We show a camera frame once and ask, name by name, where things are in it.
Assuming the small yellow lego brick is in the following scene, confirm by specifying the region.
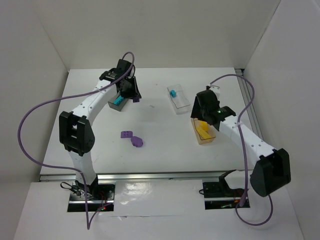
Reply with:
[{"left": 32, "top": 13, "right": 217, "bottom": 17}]
[{"left": 198, "top": 121, "right": 209, "bottom": 132}]

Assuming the teal rectangular lego brick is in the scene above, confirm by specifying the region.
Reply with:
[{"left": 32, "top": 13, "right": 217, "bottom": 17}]
[{"left": 113, "top": 95, "right": 125, "bottom": 106}]

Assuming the long yellow lego plate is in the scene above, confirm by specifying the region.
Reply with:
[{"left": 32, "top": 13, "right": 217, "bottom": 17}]
[{"left": 196, "top": 127, "right": 212, "bottom": 140}]

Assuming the small teal lego cube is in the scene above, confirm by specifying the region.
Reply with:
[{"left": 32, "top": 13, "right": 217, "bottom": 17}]
[{"left": 170, "top": 90, "right": 177, "bottom": 98}]

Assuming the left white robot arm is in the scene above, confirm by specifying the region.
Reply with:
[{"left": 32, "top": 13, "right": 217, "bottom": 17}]
[{"left": 58, "top": 59, "right": 140, "bottom": 195}]

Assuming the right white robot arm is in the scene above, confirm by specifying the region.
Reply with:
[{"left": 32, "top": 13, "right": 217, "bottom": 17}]
[{"left": 191, "top": 86, "right": 292, "bottom": 197}]

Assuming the orange tinted plastic container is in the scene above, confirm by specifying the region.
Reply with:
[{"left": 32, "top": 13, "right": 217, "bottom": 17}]
[{"left": 190, "top": 118, "right": 216, "bottom": 145}]

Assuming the clear plastic container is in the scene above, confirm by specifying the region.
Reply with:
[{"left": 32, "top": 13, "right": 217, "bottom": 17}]
[{"left": 167, "top": 84, "right": 191, "bottom": 115}]

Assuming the dark smoky plastic container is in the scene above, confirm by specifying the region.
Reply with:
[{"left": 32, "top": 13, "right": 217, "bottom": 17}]
[{"left": 107, "top": 92, "right": 129, "bottom": 112}]

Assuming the purple rounded lego brick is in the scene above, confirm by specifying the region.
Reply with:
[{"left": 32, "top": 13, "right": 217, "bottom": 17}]
[{"left": 120, "top": 130, "right": 133, "bottom": 139}]

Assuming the purple oval lego brick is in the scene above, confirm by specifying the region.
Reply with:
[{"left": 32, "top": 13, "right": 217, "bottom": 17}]
[{"left": 130, "top": 136, "right": 144, "bottom": 148}]

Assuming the aluminium rail frame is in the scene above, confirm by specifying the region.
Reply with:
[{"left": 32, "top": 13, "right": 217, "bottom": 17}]
[{"left": 39, "top": 67, "right": 276, "bottom": 182}]

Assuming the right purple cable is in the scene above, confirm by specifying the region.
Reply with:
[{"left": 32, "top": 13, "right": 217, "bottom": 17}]
[{"left": 209, "top": 74, "right": 274, "bottom": 227}]

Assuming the purple cable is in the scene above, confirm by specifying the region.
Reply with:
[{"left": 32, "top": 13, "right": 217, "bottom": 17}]
[
  {"left": 209, "top": 74, "right": 274, "bottom": 227},
  {"left": 17, "top": 51, "right": 137, "bottom": 230}
]

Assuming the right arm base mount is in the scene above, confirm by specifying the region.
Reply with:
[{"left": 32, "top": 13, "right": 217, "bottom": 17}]
[{"left": 198, "top": 170, "right": 244, "bottom": 210}]

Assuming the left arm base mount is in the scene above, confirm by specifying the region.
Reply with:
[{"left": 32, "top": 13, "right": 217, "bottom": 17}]
[{"left": 60, "top": 181, "right": 116, "bottom": 213}]

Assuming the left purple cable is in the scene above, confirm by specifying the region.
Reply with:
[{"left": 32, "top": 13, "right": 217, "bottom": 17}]
[{"left": 17, "top": 51, "right": 137, "bottom": 230}]

